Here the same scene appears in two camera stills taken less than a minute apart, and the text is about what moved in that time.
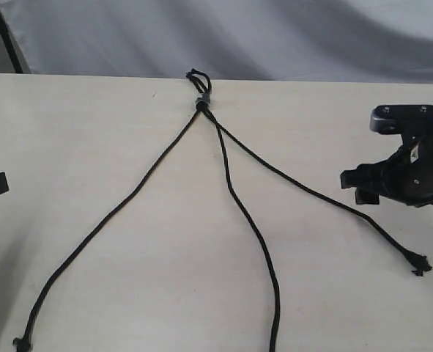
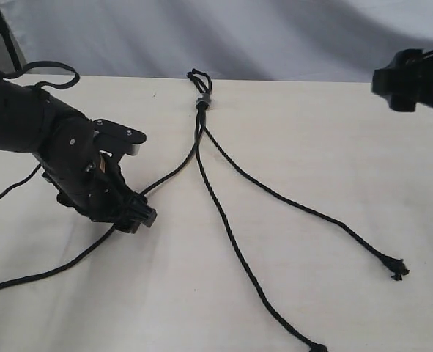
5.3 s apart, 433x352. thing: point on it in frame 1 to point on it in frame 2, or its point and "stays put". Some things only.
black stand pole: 0,23 stays put
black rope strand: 204,86 to 205,181
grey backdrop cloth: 363,41 stays put
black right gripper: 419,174 to 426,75
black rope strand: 203,87 to 396,268
